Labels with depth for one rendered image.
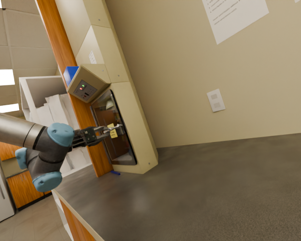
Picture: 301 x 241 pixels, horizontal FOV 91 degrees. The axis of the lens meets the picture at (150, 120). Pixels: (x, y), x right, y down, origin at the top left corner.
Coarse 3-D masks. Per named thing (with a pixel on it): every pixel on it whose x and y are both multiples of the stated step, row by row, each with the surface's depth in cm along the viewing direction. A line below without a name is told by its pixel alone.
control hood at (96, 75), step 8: (88, 64) 66; (96, 64) 68; (80, 72) 68; (88, 72) 66; (96, 72) 68; (104, 72) 70; (72, 80) 76; (80, 80) 74; (88, 80) 72; (96, 80) 70; (104, 80) 69; (72, 88) 83; (96, 88) 76; (104, 88) 76; (96, 96) 85
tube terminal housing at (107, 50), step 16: (96, 32) 72; (112, 32) 79; (80, 48) 86; (96, 48) 73; (112, 48) 76; (80, 64) 91; (112, 64) 74; (112, 80) 72; (128, 80) 78; (128, 96) 76; (128, 112) 74; (128, 128) 72; (144, 128) 78; (144, 144) 76; (144, 160) 74
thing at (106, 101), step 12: (108, 96) 74; (96, 108) 88; (108, 108) 77; (108, 120) 81; (120, 120) 72; (120, 132) 75; (108, 144) 89; (120, 144) 78; (120, 156) 81; (132, 156) 72
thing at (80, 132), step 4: (88, 128) 66; (92, 128) 65; (80, 132) 63; (84, 132) 63; (88, 132) 64; (92, 132) 64; (76, 136) 62; (80, 136) 63; (84, 136) 62; (88, 136) 63; (92, 136) 64; (96, 136) 66; (76, 140) 60; (80, 140) 63; (84, 140) 62; (88, 140) 63; (92, 140) 64; (72, 144) 58; (76, 144) 60; (80, 144) 67; (84, 144) 64; (88, 144) 62; (68, 152) 61
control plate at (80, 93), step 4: (80, 84) 76; (84, 84) 76; (88, 84) 74; (76, 88) 81; (84, 88) 79; (88, 88) 78; (92, 88) 77; (76, 92) 85; (80, 92) 84; (84, 92) 83; (92, 92) 80; (80, 96) 88; (88, 96) 85
